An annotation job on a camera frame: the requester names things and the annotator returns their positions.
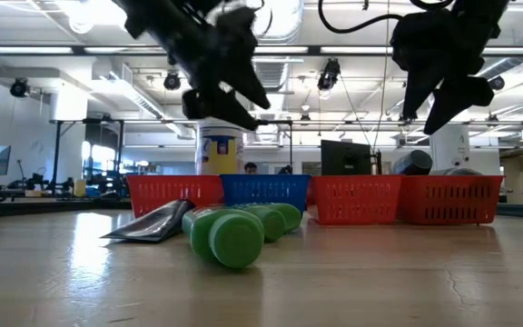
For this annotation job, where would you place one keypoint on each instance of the silver ceiling ventilation duct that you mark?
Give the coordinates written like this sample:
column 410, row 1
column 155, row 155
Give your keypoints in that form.
column 284, row 27

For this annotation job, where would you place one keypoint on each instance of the black ceiling spotlight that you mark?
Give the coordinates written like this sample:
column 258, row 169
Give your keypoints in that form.
column 329, row 75
column 497, row 83
column 19, row 87
column 172, row 81

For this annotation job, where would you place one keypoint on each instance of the blue plastic basket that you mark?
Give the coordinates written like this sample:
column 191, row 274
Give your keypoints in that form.
column 266, row 191

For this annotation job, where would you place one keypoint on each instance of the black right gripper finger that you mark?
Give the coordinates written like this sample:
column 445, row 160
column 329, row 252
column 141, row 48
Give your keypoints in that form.
column 418, row 95
column 461, row 102

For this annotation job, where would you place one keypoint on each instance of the red plastic basket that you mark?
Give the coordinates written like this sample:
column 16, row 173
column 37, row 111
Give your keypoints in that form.
column 170, row 193
column 452, row 200
column 357, row 200

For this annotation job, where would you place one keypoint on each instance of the black aluminium table frame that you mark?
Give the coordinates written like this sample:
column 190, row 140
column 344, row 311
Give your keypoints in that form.
column 39, row 208

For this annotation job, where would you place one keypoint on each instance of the green travel bottle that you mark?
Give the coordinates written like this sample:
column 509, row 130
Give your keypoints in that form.
column 289, row 215
column 270, row 222
column 229, row 238

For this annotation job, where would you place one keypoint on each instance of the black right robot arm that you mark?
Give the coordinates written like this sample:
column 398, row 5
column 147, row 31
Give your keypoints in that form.
column 479, row 6

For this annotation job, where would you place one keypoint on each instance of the black overhead rig beam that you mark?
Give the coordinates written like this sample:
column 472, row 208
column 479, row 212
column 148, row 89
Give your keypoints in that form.
column 84, row 50

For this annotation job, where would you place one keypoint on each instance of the dark grey travel bottle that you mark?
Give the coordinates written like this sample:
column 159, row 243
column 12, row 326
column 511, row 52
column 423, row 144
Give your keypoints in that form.
column 456, row 172
column 413, row 162

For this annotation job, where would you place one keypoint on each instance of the black computer monitor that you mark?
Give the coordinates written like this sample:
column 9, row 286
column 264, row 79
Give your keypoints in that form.
column 345, row 156

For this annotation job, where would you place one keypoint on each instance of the small yellow box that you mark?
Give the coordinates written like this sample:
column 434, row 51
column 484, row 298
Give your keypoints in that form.
column 80, row 187

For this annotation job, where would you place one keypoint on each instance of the white wipes canister yellow label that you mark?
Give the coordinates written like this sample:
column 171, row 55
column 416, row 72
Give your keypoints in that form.
column 220, row 150

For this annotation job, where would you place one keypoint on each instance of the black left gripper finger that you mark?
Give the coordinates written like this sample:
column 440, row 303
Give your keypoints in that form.
column 225, row 113
column 248, row 86

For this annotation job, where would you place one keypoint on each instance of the black metal rack stand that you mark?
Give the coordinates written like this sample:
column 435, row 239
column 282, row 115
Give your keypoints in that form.
column 120, row 150

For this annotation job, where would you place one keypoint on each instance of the person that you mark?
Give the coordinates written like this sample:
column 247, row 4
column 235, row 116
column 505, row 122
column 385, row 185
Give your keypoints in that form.
column 251, row 168

